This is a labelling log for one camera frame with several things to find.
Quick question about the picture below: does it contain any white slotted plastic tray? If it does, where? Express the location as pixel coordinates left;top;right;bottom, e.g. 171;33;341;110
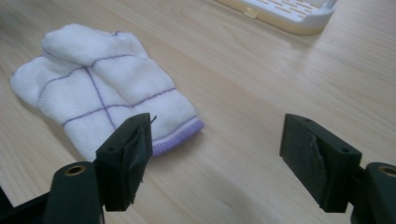
214;0;339;35

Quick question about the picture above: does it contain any white cloth with purple grid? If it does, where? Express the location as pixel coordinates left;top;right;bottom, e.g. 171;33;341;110
8;22;205;162

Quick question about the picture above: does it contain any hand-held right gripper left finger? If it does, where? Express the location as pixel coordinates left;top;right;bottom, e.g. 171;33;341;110
94;112;154;213

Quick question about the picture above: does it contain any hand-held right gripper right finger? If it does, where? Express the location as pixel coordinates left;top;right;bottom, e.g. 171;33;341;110
278;113;362;214

